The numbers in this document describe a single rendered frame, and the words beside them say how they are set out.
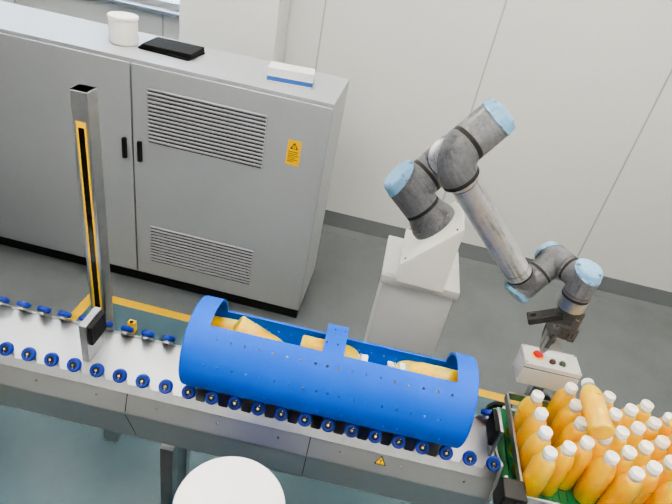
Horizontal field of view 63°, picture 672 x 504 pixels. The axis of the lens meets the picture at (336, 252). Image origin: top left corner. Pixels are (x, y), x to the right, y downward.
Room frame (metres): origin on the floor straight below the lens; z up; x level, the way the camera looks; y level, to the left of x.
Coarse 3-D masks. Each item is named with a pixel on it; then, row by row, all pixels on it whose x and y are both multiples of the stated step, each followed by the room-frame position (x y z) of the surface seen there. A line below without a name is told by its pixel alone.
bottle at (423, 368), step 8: (408, 368) 1.22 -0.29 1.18; (416, 368) 1.21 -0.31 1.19; (424, 368) 1.21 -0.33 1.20; (432, 368) 1.22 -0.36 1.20; (440, 368) 1.23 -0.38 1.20; (448, 368) 1.24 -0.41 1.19; (432, 376) 1.20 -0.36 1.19; (440, 376) 1.20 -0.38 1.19; (448, 376) 1.20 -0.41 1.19; (456, 376) 1.21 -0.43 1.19
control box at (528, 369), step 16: (528, 352) 1.50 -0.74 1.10; (560, 352) 1.54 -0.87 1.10; (528, 368) 1.45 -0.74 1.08; (544, 368) 1.45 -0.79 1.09; (560, 368) 1.45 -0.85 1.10; (576, 368) 1.47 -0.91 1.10; (528, 384) 1.45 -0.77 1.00; (544, 384) 1.44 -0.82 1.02; (560, 384) 1.44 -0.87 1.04; (576, 384) 1.44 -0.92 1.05
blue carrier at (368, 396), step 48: (192, 336) 1.15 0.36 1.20; (240, 336) 1.17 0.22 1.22; (288, 336) 1.37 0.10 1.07; (336, 336) 1.23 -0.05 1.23; (192, 384) 1.11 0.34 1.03; (240, 384) 1.10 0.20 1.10; (288, 384) 1.10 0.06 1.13; (336, 384) 1.11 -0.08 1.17; (384, 384) 1.12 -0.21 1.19; (432, 384) 1.14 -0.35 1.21; (432, 432) 1.08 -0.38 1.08
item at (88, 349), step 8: (96, 312) 1.28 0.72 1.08; (104, 312) 1.29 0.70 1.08; (88, 320) 1.24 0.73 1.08; (96, 320) 1.25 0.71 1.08; (104, 320) 1.29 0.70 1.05; (80, 328) 1.21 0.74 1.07; (88, 328) 1.21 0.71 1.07; (96, 328) 1.24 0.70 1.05; (104, 328) 1.28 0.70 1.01; (80, 336) 1.21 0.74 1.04; (88, 336) 1.21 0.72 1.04; (96, 336) 1.23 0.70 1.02; (88, 344) 1.21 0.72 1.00; (96, 344) 1.26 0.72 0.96; (88, 352) 1.21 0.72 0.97; (96, 352) 1.25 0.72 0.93; (88, 360) 1.21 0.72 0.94
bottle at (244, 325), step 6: (240, 318) 1.27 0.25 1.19; (246, 318) 1.26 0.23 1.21; (240, 324) 1.23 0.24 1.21; (246, 324) 1.24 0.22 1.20; (252, 324) 1.25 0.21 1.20; (234, 330) 1.22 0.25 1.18; (240, 330) 1.22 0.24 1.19; (246, 330) 1.22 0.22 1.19; (252, 330) 1.23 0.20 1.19; (258, 330) 1.24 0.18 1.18; (264, 330) 1.26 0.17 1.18; (264, 336) 1.23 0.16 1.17; (270, 336) 1.25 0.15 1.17; (276, 336) 1.27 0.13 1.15
